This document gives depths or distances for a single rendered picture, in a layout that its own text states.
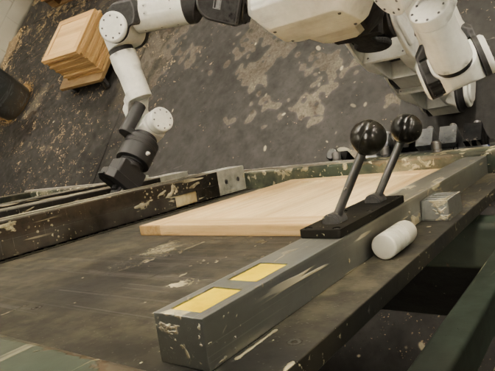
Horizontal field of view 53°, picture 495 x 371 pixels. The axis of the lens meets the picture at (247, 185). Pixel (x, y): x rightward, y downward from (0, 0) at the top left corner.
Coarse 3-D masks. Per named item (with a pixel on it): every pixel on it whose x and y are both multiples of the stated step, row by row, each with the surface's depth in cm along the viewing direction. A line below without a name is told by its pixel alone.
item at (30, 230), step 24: (240, 168) 148; (120, 192) 118; (144, 192) 118; (168, 192) 125; (216, 192) 139; (24, 216) 95; (48, 216) 98; (72, 216) 103; (96, 216) 107; (120, 216) 112; (144, 216) 118; (0, 240) 91; (24, 240) 94; (48, 240) 98
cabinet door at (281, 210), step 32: (256, 192) 122; (288, 192) 116; (320, 192) 107; (352, 192) 101; (384, 192) 93; (160, 224) 94; (192, 224) 89; (224, 224) 84; (256, 224) 80; (288, 224) 76
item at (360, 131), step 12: (372, 120) 52; (360, 132) 51; (372, 132) 51; (384, 132) 51; (360, 144) 51; (372, 144) 51; (384, 144) 52; (360, 156) 53; (360, 168) 54; (348, 180) 54; (348, 192) 55; (324, 216) 56; (336, 216) 55
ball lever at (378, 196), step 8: (400, 120) 61; (408, 120) 61; (416, 120) 61; (392, 128) 62; (400, 128) 61; (408, 128) 60; (416, 128) 60; (400, 136) 61; (408, 136) 61; (416, 136) 61; (400, 144) 63; (392, 152) 64; (400, 152) 63; (392, 160) 64; (392, 168) 64; (384, 176) 64; (384, 184) 65; (376, 192) 65; (368, 200) 65; (376, 200) 65; (384, 200) 66
